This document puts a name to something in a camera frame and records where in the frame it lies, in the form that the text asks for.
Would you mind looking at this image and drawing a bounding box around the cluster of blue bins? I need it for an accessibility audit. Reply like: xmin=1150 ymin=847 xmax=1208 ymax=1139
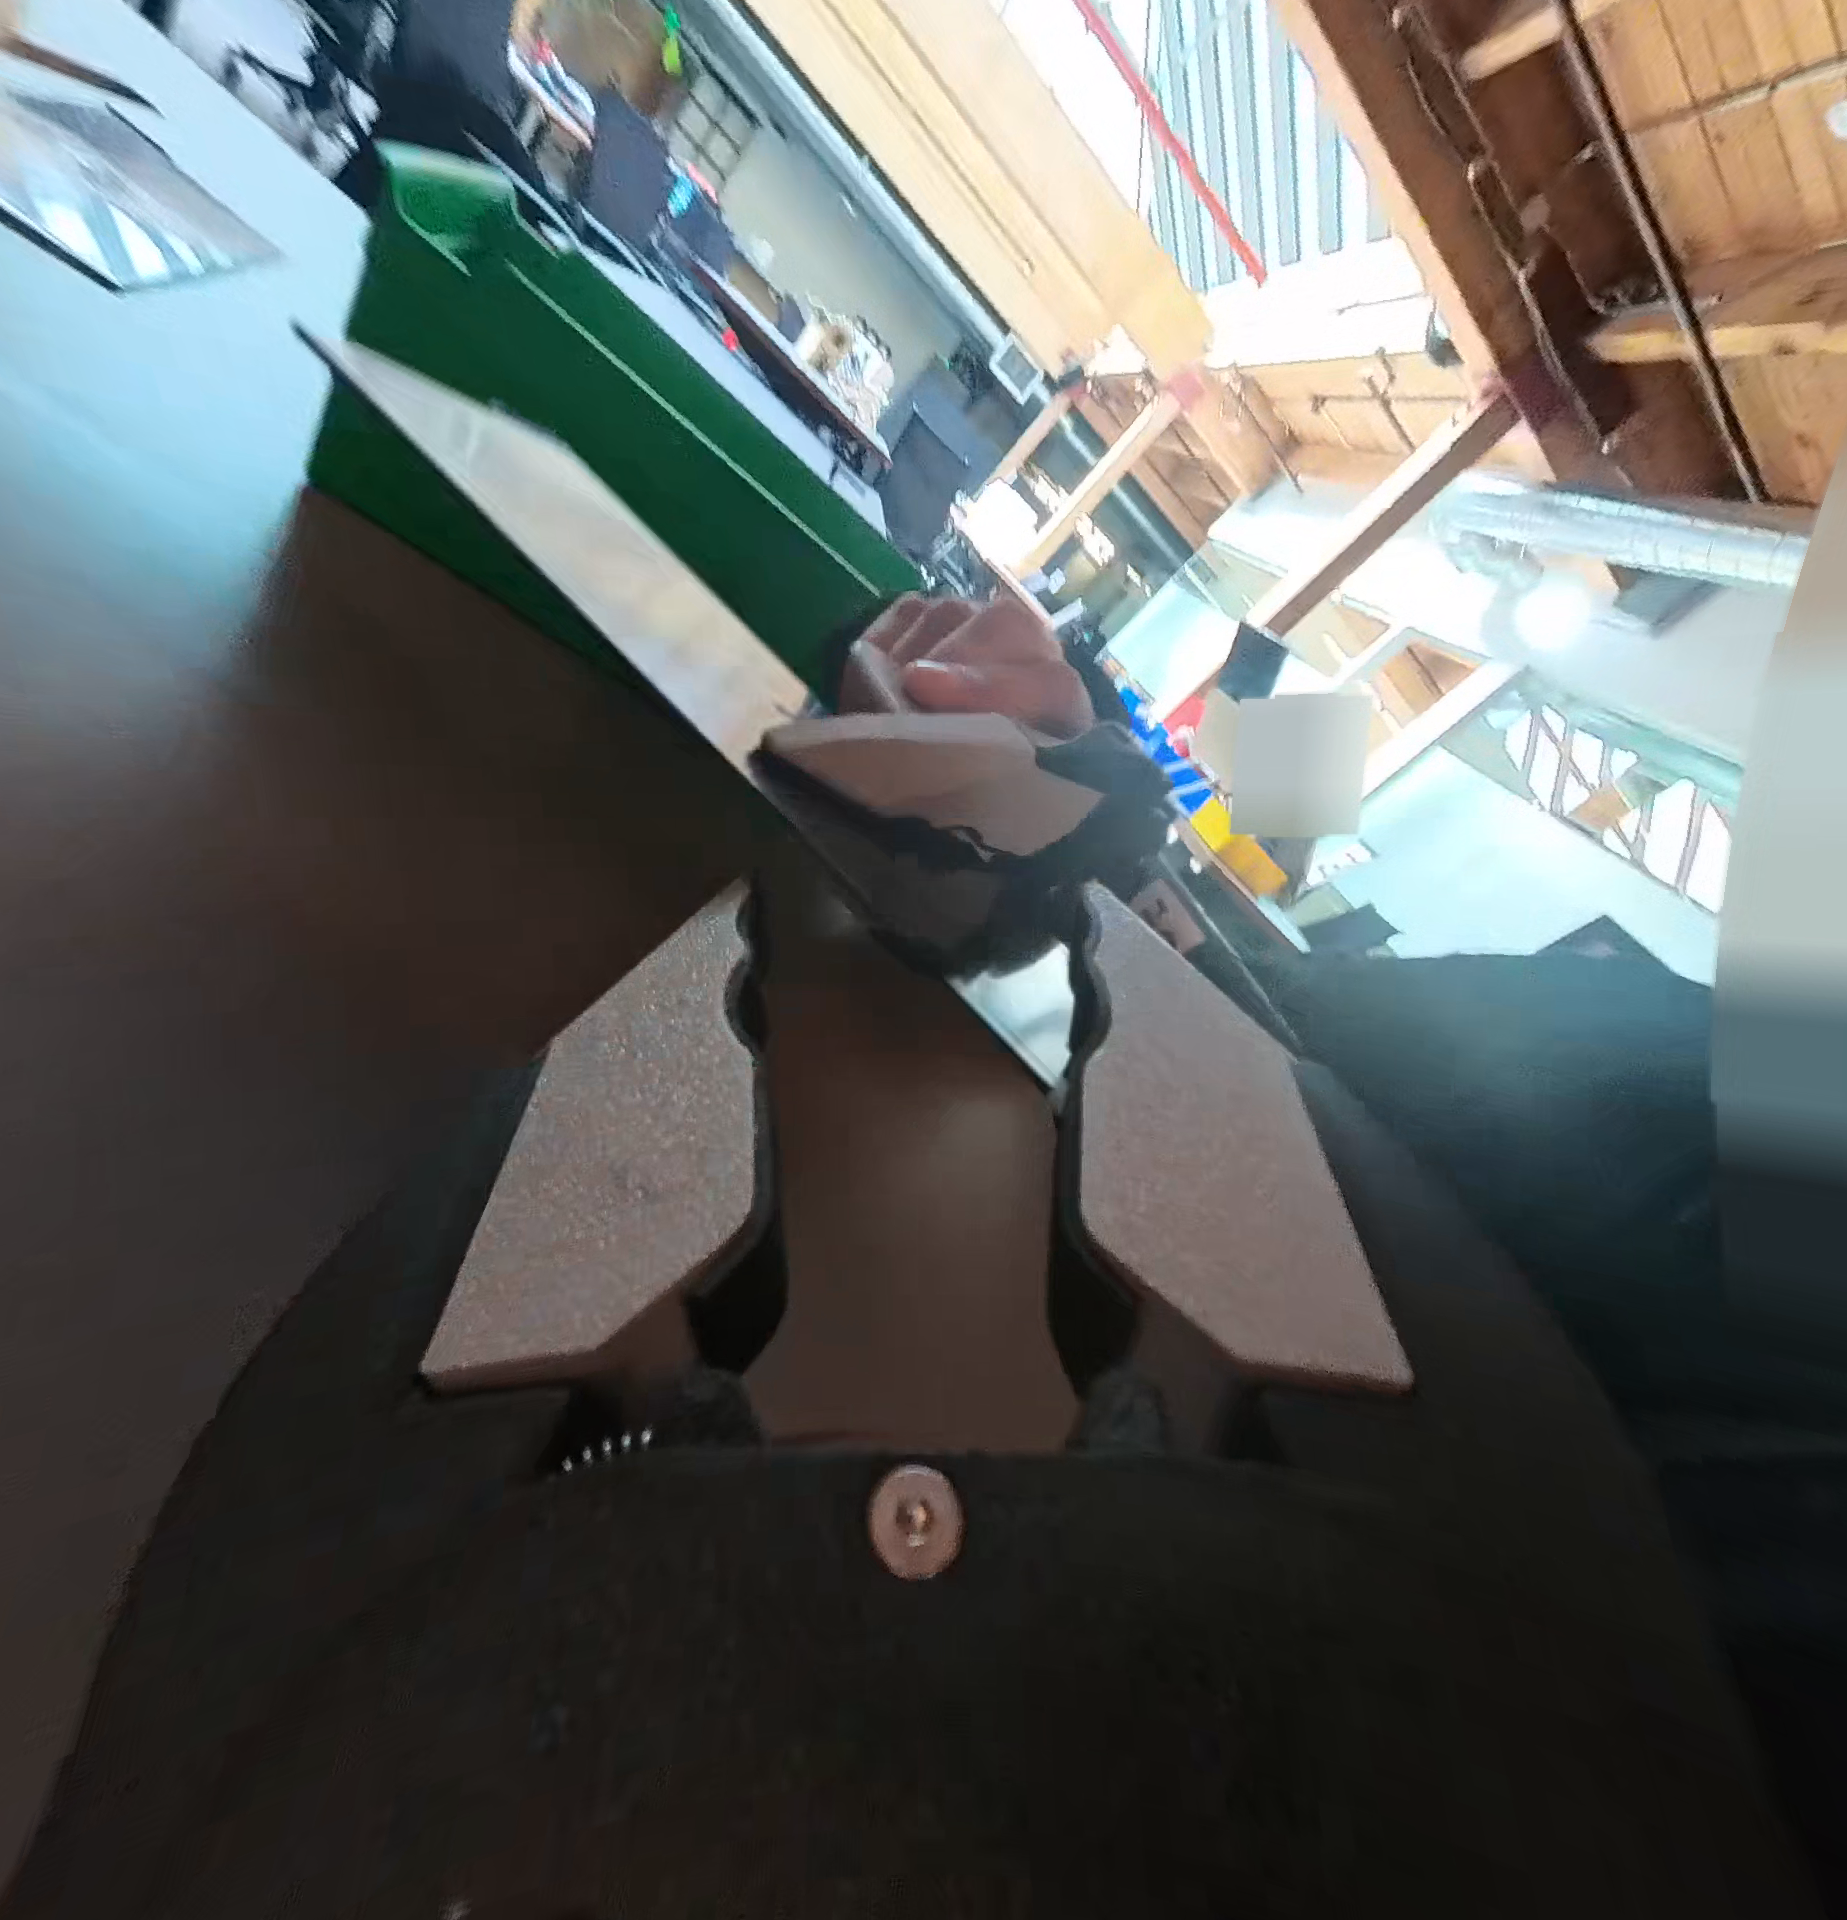
xmin=1115 ymin=685 xmax=1214 ymax=815

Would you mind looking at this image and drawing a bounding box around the stack of green bins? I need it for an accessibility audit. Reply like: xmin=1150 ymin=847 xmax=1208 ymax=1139
xmin=304 ymin=141 xmax=925 ymax=694

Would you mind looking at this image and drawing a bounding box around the silver ventilation duct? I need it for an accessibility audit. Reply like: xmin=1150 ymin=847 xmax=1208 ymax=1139
xmin=1433 ymin=472 xmax=1818 ymax=595

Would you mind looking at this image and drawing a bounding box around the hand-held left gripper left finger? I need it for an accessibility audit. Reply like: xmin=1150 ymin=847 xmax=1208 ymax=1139
xmin=419 ymin=876 xmax=789 ymax=1395

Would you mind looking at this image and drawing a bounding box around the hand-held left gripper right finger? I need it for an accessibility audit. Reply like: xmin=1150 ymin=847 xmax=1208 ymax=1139
xmin=1046 ymin=885 xmax=1416 ymax=1395

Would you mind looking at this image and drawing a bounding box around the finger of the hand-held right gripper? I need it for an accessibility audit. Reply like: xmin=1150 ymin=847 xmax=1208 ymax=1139
xmin=758 ymin=709 xmax=1108 ymax=860

